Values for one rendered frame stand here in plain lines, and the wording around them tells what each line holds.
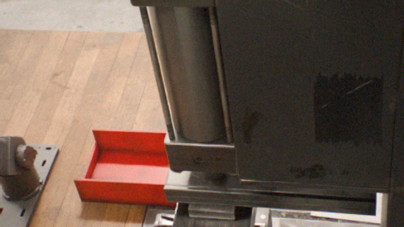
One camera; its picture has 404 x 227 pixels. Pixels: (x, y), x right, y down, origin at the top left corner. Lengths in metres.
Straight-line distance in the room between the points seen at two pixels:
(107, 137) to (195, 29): 0.64
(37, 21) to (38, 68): 1.68
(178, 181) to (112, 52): 0.69
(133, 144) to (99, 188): 0.12
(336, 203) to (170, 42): 0.30
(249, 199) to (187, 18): 0.29
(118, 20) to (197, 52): 2.41
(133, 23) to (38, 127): 1.70
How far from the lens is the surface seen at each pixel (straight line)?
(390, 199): 0.88
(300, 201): 0.93
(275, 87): 0.76
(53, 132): 1.47
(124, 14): 3.20
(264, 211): 1.16
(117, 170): 1.36
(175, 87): 0.82
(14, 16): 3.35
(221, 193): 0.94
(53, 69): 1.61
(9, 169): 1.26
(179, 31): 0.76
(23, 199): 1.36
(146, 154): 1.38
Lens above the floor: 1.92
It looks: 45 degrees down
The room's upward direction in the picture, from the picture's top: 10 degrees counter-clockwise
